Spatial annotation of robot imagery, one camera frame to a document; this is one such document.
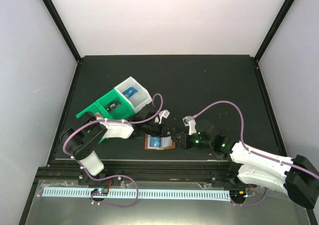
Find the black frame post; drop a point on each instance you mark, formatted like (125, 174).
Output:
(62, 29)
(287, 4)

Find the blue VIP card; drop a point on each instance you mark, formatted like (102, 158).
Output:
(154, 142)

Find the black card in green bin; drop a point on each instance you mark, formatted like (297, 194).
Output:
(114, 104)

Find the white slotted cable duct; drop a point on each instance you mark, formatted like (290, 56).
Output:
(207, 195)

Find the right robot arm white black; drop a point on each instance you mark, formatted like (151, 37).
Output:
(295, 177)

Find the green bin at end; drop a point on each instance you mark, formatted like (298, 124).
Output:
(86, 115)

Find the white plastic bin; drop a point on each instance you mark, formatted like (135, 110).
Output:
(137, 101)

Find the left black frame post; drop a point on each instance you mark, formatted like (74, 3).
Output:
(62, 29)

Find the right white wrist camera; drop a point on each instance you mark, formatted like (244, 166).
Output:
(190, 122)

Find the black aluminium front rail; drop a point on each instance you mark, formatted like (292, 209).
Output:
(219, 174)

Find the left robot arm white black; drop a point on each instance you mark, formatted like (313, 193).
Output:
(80, 140)

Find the green bin near white bin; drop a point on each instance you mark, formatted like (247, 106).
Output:
(122, 112)

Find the right black frame post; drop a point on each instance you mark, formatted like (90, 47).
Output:
(287, 4)

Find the blue card in white bin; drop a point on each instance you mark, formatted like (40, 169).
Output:
(130, 92)

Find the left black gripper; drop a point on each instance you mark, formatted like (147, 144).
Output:
(163, 132)

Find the small circuit board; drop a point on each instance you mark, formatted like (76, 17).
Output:
(100, 192)

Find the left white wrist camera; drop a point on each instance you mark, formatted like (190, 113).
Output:
(164, 114)

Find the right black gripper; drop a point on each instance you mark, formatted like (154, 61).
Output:
(184, 139)

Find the brown leather card holder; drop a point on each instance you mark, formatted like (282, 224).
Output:
(166, 143)

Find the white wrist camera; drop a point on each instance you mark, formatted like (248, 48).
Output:
(190, 122)
(164, 114)

